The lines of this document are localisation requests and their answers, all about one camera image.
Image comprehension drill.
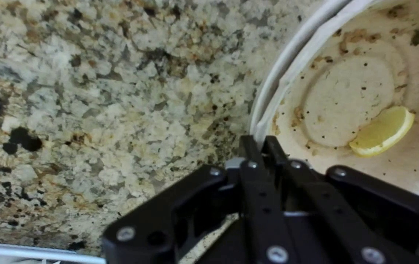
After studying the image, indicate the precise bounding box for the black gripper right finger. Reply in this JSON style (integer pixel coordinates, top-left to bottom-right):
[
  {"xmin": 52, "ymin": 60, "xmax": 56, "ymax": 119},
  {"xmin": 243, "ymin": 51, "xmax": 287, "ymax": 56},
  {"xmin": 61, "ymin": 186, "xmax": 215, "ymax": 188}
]
[{"xmin": 263, "ymin": 135, "xmax": 419, "ymax": 264}]

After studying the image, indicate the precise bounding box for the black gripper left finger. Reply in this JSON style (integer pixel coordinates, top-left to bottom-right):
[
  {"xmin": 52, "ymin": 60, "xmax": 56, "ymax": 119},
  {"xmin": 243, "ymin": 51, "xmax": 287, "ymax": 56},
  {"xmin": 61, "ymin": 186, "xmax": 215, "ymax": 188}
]
[{"xmin": 99, "ymin": 135, "xmax": 288, "ymax": 264}]

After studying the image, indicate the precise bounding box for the cream bowl with speckles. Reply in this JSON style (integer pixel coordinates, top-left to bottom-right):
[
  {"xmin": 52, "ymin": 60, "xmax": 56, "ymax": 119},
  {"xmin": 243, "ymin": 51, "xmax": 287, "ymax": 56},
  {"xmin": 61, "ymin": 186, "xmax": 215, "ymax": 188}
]
[{"xmin": 256, "ymin": 0, "xmax": 419, "ymax": 207}]

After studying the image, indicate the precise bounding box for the yellow lemon slice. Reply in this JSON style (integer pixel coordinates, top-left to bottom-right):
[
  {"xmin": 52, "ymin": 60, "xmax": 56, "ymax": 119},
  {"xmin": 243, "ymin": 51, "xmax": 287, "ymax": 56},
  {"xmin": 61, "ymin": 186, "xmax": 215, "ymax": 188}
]
[{"xmin": 347, "ymin": 104, "xmax": 415, "ymax": 158}]

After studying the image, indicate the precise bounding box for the plain cream bowl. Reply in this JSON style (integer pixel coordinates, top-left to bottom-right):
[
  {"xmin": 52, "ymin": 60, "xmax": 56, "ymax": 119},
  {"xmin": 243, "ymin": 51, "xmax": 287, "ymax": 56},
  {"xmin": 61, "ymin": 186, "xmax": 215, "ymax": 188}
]
[{"xmin": 247, "ymin": 0, "xmax": 354, "ymax": 141}]

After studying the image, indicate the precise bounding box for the white rectangular plate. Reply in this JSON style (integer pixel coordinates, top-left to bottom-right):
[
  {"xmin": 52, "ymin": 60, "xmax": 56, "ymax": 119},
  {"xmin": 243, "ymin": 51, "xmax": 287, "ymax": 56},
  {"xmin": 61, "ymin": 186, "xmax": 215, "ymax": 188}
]
[{"xmin": 0, "ymin": 241, "xmax": 106, "ymax": 264}]

